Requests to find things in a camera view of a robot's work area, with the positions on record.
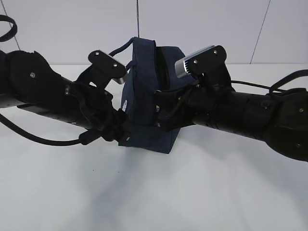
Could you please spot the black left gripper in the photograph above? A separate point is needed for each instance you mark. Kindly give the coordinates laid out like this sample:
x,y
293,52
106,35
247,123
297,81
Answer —
x,y
118,128

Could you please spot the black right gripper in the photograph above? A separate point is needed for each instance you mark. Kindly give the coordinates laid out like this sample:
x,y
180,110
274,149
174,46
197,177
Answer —
x,y
173,111

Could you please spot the dark blue lunch bag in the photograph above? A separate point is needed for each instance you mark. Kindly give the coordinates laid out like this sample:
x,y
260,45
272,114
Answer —
x,y
152,68

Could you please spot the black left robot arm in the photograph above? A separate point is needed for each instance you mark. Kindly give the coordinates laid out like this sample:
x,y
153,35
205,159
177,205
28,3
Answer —
x,y
29,83

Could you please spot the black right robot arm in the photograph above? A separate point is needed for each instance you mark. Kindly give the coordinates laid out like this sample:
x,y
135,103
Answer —
x,y
278,119

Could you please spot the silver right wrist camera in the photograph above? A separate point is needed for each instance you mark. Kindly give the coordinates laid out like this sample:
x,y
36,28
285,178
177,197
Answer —
x,y
200,62

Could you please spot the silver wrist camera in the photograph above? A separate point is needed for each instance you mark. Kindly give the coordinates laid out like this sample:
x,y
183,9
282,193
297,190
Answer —
x,y
109,66
200,62

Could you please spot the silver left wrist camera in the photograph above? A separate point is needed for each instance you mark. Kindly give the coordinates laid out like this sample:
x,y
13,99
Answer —
x,y
109,66

